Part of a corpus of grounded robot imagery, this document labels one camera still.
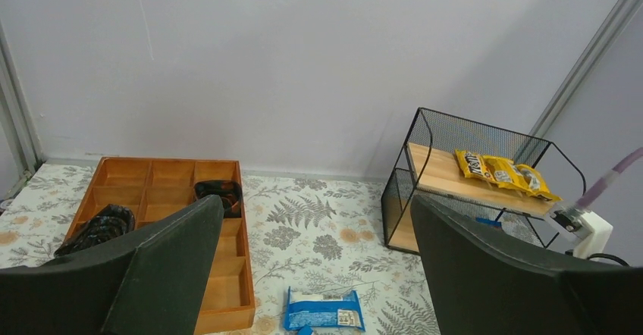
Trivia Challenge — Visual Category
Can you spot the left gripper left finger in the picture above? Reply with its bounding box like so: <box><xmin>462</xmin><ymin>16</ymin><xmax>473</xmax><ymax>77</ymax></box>
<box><xmin>1</xmin><ymin>196</ymin><xmax>224</xmax><ymax>334</ymax></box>

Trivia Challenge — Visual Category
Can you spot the yellow candy bag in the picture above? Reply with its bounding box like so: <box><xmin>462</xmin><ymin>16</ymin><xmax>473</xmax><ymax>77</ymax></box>
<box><xmin>516</xmin><ymin>164</ymin><xmax>562</xmax><ymax>202</ymax></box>

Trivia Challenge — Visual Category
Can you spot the blue candy bag top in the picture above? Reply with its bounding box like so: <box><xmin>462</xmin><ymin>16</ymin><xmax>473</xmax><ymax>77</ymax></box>
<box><xmin>283</xmin><ymin>287</ymin><xmax>365</xmax><ymax>331</ymax></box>

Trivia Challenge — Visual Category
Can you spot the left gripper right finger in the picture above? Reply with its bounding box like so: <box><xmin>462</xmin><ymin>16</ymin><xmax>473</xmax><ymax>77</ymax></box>
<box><xmin>411</xmin><ymin>196</ymin><xmax>642</xmax><ymax>334</ymax></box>

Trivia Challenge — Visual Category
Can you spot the orange wooden compartment tray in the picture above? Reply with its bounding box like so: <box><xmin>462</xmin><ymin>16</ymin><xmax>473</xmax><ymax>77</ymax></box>
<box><xmin>66</xmin><ymin>157</ymin><xmax>256</xmax><ymax>334</ymax></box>

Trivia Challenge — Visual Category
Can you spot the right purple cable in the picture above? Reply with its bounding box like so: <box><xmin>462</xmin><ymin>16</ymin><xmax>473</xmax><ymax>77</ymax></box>
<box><xmin>575</xmin><ymin>146</ymin><xmax>643</xmax><ymax>212</ymax></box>

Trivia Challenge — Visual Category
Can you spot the floral table mat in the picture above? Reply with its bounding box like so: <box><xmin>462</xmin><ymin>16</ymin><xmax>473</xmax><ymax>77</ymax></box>
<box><xmin>1</xmin><ymin>164</ymin><xmax>439</xmax><ymax>334</ymax></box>

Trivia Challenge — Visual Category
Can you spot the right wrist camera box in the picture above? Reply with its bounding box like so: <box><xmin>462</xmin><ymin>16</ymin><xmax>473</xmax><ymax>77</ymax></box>
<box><xmin>544</xmin><ymin>205</ymin><xmax>613</xmax><ymax>259</ymax></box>

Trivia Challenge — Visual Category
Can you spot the yellow m&m bag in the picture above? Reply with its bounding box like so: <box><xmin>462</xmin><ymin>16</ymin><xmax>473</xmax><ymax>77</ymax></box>
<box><xmin>455</xmin><ymin>149</ymin><xmax>494</xmax><ymax>182</ymax></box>
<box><xmin>483</xmin><ymin>155</ymin><xmax>529</xmax><ymax>193</ymax></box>

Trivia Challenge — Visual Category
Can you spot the wire and wood shelf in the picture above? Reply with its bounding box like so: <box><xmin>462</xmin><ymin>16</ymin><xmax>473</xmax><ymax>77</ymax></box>
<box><xmin>380</xmin><ymin>106</ymin><xmax>588</xmax><ymax>256</ymax></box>

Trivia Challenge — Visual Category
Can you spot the blue candy bag long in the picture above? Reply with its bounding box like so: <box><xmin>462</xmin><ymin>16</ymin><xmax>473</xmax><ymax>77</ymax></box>
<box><xmin>475</xmin><ymin>217</ymin><xmax>502</xmax><ymax>230</ymax></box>

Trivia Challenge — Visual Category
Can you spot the black glossy item in tray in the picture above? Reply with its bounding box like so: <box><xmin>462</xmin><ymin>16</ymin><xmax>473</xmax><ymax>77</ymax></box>
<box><xmin>194</xmin><ymin>180</ymin><xmax>243</xmax><ymax>218</ymax></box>

